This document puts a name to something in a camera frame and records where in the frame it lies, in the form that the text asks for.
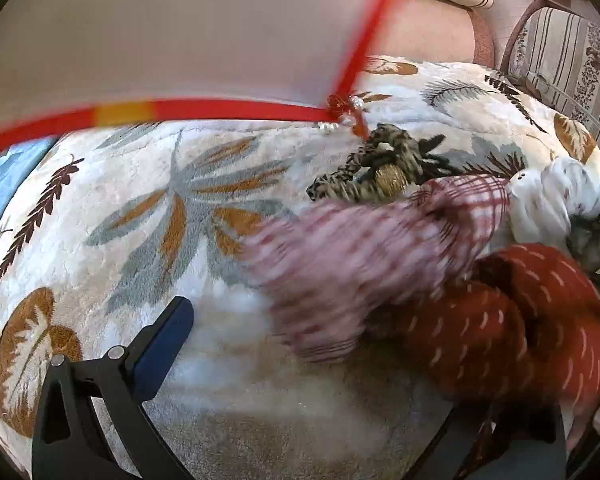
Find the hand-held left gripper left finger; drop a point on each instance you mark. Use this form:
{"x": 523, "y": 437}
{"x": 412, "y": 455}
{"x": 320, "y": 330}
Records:
{"x": 164, "y": 347}

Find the white scrunchie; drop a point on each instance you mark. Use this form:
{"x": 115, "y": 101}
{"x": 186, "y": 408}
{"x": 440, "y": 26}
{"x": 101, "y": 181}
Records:
{"x": 545, "y": 200}

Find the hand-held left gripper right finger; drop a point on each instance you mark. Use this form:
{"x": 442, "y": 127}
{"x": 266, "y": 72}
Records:
{"x": 530, "y": 455}

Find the gold glitter hair accessory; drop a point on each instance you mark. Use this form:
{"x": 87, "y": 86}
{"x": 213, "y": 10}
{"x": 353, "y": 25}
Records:
{"x": 392, "y": 179}

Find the pink bolster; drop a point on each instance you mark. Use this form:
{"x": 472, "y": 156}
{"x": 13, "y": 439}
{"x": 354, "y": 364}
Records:
{"x": 430, "y": 35}

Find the leopard print scrunchie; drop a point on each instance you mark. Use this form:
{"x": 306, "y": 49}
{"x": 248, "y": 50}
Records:
{"x": 340, "y": 185}

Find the dark grey scrunchie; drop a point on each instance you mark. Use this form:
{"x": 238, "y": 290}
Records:
{"x": 592, "y": 235}

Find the pink plaid scrunchie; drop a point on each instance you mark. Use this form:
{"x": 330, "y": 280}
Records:
{"x": 355, "y": 260}

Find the striped floral cushion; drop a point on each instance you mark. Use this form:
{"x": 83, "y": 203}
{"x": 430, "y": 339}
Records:
{"x": 560, "y": 50}

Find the light blue cloth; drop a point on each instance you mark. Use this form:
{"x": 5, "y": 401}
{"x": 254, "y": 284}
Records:
{"x": 5, "y": 185}

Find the red white-dashed scrunchie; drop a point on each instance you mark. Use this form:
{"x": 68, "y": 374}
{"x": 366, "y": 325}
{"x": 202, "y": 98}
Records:
{"x": 480, "y": 320}

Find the black hair claw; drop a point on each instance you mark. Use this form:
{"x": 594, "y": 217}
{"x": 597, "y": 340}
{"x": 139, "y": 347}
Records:
{"x": 432, "y": 144}

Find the leaf print blanket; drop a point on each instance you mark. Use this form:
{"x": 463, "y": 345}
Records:
{"x": 130, "y": 270}

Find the red box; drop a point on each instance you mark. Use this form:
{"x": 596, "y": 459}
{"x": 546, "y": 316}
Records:
{"x": 155, "y": 35}

